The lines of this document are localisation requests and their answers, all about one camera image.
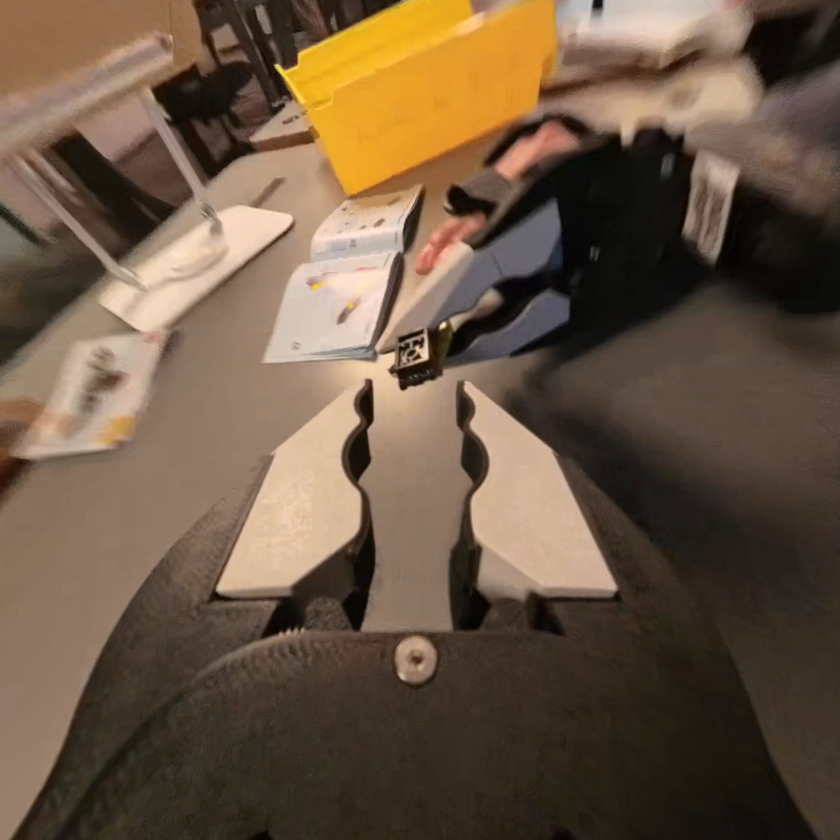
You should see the person's right hand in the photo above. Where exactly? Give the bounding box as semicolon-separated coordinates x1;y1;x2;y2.
415;122;586;275

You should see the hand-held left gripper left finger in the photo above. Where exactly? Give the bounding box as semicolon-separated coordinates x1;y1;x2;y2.
215;379;376;631

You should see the red yellow black brick assembly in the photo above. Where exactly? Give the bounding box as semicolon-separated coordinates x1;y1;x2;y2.
388;325;454;391

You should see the yellow plastic bin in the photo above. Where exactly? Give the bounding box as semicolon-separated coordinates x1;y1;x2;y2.
276;0;560;197

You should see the wooden book stand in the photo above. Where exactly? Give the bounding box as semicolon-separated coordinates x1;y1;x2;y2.
0;33;295;333

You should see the open instruction booklet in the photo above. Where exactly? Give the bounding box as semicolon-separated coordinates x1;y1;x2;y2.
262;184;427;364

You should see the closed instruction booklet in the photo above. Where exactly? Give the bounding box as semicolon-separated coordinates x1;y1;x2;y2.
12;330;173;461

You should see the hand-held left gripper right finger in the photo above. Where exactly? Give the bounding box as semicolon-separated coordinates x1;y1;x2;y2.
451;381;620;631

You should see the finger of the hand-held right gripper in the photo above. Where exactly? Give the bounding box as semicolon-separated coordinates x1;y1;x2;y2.
449;289;572;362
376;200;567;357

